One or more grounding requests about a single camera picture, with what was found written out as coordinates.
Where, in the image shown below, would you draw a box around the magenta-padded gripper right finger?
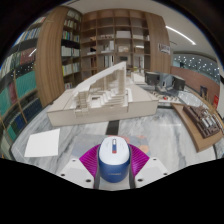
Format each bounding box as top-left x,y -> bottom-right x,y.
128,143 -> 169,189

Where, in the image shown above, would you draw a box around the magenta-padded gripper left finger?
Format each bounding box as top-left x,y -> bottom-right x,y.
59,143 -> 101,190

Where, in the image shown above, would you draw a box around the blue and white computer mouse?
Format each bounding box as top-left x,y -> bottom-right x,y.
97,135 -> 132,184

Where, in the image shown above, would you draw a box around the white paper sheet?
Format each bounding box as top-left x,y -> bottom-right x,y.
23,128 -> 62,158

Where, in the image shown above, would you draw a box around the white architectural model, beige base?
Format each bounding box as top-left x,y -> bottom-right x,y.
46,60 -> 159,128

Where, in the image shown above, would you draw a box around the brown site model, wooden board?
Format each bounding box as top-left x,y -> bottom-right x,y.
171,103 -> 224,153

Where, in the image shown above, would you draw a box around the dark grey box model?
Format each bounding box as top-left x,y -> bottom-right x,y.
144,70 -> 161,86

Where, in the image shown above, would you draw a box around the glass-fronted bookshelf, colourful books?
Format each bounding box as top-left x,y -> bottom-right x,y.
0,16 -> 46,161

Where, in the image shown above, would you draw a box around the dark bookshelf with books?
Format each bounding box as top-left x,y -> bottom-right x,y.
60,9 -> 83,90

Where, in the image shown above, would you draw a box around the group of ceiling spotlights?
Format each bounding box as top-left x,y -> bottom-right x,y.
173,54 -> 219,73

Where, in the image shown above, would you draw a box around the hanging white sign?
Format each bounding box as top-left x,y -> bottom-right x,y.
157,42 -> 172,55

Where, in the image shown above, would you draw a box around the wooden shelf unit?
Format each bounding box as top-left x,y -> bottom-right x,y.
79,8 -> 172,81

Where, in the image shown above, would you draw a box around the long ceiling light strip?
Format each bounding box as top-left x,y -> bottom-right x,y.
165,25 -> 197,46

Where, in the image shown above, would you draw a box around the red wall sign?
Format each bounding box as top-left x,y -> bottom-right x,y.
213,94 -> 220,109

